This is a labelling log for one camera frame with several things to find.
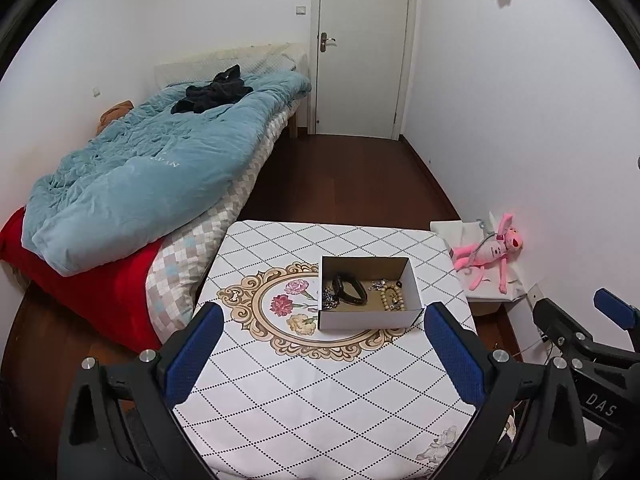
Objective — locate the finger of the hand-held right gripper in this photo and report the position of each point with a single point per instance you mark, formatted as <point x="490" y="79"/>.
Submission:
<point x="550" y="315"/>
<point x="615" y="307"/>

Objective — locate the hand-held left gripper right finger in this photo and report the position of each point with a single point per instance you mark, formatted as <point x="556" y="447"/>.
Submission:
<point x="455" y="355"/>

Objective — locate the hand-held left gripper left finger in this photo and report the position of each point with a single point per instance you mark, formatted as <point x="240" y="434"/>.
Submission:
<point x="195" y="350"/>

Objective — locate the white cardboard box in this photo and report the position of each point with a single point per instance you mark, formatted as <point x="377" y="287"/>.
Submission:
<point x="365" y="321"/>

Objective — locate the black smart band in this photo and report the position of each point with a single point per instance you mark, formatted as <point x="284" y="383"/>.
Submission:
<point x="350" y="299"/>

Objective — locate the brown cardboard box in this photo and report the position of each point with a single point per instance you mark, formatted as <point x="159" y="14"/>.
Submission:
<point x="485" y="308"/>

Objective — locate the pink plush toy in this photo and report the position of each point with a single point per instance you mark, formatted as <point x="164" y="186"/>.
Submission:
<point x="492" y="252"/>

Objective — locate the checkered bed sheet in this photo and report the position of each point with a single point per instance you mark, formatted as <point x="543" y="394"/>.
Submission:
<point x="185" y="260"/>

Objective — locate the red blanket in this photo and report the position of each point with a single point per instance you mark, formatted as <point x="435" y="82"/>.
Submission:
<point x="100" y="290"/>

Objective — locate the white diamond pattern tablecloth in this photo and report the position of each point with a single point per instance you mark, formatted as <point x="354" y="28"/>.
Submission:
<point x="300" y="410"/>

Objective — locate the light blue duvet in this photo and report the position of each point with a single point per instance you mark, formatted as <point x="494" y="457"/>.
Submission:
<point x="150" y="175"/>

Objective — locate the wooden bed leg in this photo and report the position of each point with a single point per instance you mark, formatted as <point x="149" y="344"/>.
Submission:
<point x="294" y="122"/>

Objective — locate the brown plush toy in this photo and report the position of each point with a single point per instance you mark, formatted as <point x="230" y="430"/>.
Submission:
<point x="115" y="112"/>

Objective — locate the black garment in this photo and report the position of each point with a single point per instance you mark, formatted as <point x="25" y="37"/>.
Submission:
<point x="215" y="92"/>

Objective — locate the cream padded headboard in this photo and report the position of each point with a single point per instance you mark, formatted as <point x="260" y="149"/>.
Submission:
<point x="210" y="67"/>

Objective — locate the white door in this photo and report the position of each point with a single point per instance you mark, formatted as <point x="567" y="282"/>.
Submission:
<point x="365" y="60"/>

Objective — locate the white wall socket plate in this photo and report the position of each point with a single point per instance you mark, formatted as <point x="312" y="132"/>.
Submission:
<point x="536" y="294"/>

